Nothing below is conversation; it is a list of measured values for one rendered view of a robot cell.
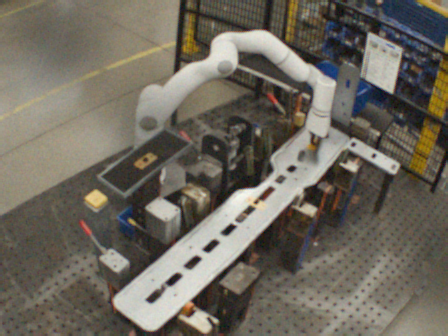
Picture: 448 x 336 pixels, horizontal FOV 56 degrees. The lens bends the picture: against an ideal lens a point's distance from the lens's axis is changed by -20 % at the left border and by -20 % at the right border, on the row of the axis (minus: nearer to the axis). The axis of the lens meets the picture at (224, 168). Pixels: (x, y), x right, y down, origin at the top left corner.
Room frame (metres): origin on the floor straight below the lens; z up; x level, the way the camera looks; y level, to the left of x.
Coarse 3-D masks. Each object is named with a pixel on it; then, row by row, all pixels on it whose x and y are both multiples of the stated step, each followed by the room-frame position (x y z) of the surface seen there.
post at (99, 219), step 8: (88, 208) 1.13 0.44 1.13; (96, 208) 1.12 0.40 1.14; (104, 208) 1.14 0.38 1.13; (88, 216) 1.13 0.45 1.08; (96, 216) 1.11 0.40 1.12; (104, 216) 1.13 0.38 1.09; (88, 224) 1.13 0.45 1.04; (96, 224) 1.11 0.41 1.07; (104, 224) 1.13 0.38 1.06; (96, 232) 1.12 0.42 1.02; (104, 232) 1.13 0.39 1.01; (96, 240) 1.12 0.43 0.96; (104, 240) 1.13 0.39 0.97; (96, 248) 1.13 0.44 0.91; (112, 248) 1.15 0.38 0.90; (96, 256) 1.14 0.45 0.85; (104, 280) 1.12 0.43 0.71
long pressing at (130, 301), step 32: (288, 160) 1.66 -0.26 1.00; (320, 160) 1.69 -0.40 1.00; (256, 192) 1.45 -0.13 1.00; (288, 192) 1.47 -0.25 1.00; (224, 224) 1.27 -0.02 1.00; (256, 224) 1.28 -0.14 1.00; (192, 256) 1.10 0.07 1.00; (224, 256) 1.12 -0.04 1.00; (128, 288) 0.91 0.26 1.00; (192, 288) 0.96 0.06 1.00; (160, 320) 0.80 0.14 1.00
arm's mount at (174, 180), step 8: (168, 168) 1.79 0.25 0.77; (176, 168) 1.80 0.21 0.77; (168, 176) 1.74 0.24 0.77; (176, 176) 1.75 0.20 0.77; (184, 176) 1.76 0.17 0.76; (168, 184) 1.69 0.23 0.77; (176, 184) 1.70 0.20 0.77; (184, 184) 1.71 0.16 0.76; (168, 192) 1.64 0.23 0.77; (176, 192) 1.66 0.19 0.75; (128, 200) 1.59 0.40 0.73; (168, 200) 1.63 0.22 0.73; (176, 200) 1.66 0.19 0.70
